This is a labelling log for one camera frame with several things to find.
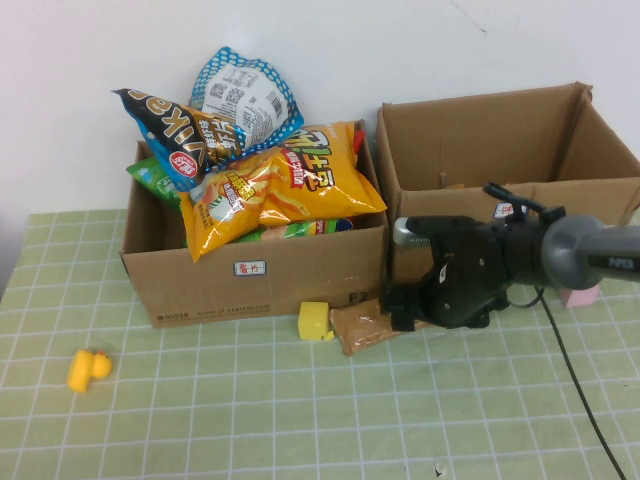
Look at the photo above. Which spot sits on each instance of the pink foam cube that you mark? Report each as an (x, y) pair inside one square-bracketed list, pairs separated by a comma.
[(580, 296)]

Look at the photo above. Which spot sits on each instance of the yellow plastic block toy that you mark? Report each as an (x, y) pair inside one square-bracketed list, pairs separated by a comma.
[(312, 320)]

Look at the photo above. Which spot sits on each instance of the yellow rubber duck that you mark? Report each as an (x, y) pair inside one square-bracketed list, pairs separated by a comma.
[(85, 372)]

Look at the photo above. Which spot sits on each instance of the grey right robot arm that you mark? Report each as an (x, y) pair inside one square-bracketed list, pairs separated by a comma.
[(575, 250)]

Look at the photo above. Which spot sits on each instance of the green checked tablecloth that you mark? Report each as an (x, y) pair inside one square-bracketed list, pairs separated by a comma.
[(300, 400)]

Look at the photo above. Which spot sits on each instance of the white label with red writing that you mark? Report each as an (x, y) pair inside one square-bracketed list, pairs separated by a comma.
[(249, 268), (501, 210)]

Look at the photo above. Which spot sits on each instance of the red chip bag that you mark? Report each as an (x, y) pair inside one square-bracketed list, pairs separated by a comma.
[(358, 140)]

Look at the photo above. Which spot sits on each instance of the taped cardboard box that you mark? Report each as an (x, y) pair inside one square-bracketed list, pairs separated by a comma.
[(500, 140)]

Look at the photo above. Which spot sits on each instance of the blue black Vikar shrimp chips bag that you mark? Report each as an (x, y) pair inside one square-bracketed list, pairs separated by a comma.
[(165, 130)]

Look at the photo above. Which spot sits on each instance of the green Lays chip bag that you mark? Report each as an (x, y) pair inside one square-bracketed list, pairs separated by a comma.
[(290, 230)]

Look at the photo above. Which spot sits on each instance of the brown biscuit packet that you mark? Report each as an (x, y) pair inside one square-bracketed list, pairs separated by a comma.
[(360, 327)]

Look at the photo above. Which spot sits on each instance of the yellow fries snack bag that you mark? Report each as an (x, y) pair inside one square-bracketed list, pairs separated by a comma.
[(310, 195)]

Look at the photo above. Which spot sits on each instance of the cardboard box with chips label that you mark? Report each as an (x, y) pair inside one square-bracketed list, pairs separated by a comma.
[(200, 295)]

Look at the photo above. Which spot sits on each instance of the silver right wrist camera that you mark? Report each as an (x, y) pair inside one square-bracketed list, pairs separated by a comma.
[(407, 232)]

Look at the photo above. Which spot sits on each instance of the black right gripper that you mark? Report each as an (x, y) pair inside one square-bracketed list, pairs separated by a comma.
[(465, 285)]

